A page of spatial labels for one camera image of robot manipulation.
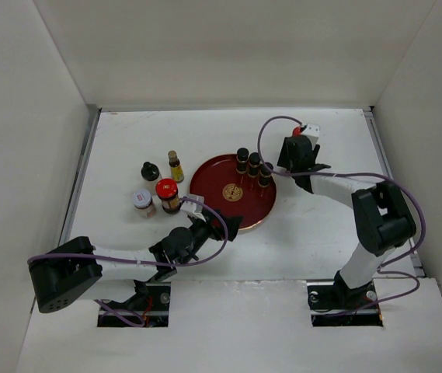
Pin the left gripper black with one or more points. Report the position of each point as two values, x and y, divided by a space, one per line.
231 224

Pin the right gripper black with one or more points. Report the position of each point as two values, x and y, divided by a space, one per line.
284 159

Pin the black-cap spice bottle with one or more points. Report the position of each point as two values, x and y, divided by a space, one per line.
265 174
254 163
242 156

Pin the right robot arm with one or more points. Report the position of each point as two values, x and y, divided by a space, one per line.
382 218

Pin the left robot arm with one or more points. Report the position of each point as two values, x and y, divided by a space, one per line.
79 270

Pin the round red lacquer tray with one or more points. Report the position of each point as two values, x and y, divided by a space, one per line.
231 193

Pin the red-lid sauce jar left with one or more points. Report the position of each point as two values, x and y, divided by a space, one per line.
168 193

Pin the small yellow-label brown bottle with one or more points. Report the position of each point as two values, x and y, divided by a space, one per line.
175 167

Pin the white-lid jar left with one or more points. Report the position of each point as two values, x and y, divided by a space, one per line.
143 202

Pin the black-cap white bottle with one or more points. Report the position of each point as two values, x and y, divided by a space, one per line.
151 175

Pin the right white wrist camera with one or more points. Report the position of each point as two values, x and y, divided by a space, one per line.
312 132

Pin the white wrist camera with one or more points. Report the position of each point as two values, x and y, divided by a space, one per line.
192 205
312 132

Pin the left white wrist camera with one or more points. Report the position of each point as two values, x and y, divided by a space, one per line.
192 205

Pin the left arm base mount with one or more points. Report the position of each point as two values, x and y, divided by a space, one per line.
148 308

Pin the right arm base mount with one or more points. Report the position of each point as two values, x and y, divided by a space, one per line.
333 306

